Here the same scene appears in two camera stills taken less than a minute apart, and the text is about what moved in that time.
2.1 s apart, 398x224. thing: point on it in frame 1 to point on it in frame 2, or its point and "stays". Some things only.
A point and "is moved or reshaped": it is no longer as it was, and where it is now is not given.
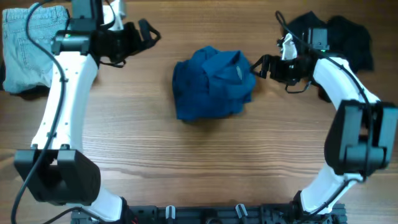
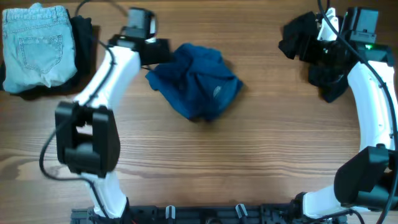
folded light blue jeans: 27,66 stays
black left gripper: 133,37 to 158,51
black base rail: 216,214 stays
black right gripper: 273,67 to 302,45
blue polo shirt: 211,83 is moved or reshaped
